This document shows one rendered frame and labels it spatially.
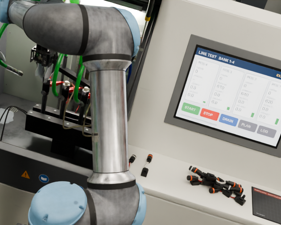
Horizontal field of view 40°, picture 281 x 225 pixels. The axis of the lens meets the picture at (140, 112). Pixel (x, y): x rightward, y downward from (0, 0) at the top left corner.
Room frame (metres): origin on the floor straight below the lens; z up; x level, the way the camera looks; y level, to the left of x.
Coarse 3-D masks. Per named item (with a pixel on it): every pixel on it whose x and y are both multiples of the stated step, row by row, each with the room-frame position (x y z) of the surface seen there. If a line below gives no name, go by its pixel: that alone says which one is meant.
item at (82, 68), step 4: (80, 68) 1.20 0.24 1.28; (80, 72) 1.19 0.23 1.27; (80, 76) 1.18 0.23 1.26; (76, 80) 1.18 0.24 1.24; (80, 80) 1.18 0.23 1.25; (76, 84) 1.17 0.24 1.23; (76, 88) 1.17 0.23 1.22; (76, 92) 1.17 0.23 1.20; (76, 96) 1.17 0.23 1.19; (76, 100) 1.19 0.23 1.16; (80, 104) 1.25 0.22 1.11
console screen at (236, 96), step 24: (192, 48) 1.37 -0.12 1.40; (216, 48) 1.37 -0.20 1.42; (240, 48) 1.37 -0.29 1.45; (192, 72) 1.34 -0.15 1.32; (216, 72) 1.35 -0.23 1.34; (240, 72) 1.35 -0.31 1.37; (264, 72) 1.35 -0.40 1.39; (192, 96) 1.32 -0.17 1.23; (216, 96) 1.32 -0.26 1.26; (240, 96) 1.33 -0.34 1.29; (264, 96) 1.33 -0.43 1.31; (168, 120) 1.30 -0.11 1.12; (192, 120) 1.30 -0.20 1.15; (216, 120) 1.30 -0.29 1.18; (240, 120) 1.30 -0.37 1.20; (264, 120) 1.31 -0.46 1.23; (240, 144) 1.28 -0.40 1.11; (264, 144) 1.28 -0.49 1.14
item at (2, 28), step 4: (36, 0) 1.34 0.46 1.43; (40, 0) 1.35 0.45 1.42; (4, 24) 1.22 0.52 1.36; (0, 28) 1.21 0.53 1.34; (4, 28) 1.21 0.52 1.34; (0, 32) 1.20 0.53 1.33; (0, 36) 1.20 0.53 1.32; (64, 56) 1.52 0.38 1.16; (0, 60) 1.21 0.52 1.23; (0, 64) 1.21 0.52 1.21; (4, 64) 1.22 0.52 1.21
